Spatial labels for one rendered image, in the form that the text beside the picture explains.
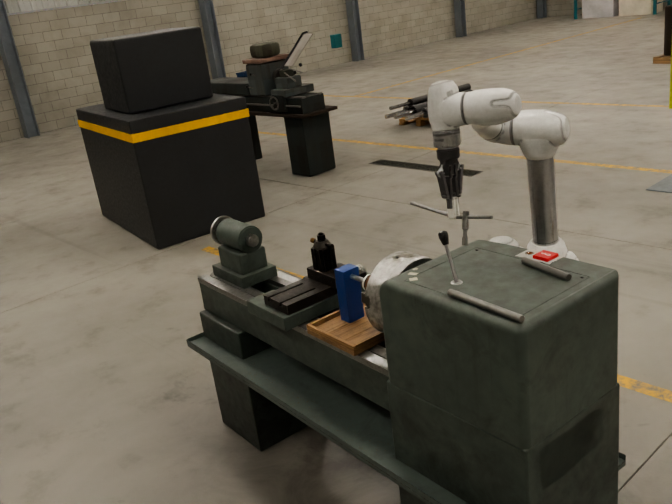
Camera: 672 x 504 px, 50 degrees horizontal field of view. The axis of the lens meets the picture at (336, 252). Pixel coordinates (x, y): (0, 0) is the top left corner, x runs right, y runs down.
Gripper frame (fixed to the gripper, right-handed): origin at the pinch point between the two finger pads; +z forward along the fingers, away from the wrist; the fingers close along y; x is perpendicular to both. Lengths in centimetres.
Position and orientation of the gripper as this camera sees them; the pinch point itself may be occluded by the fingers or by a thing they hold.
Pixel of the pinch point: (453, 207)
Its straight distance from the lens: 242.6
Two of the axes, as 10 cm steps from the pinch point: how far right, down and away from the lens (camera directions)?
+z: 1.3, 9.6, 2.6
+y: -7.1, 2.7, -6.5
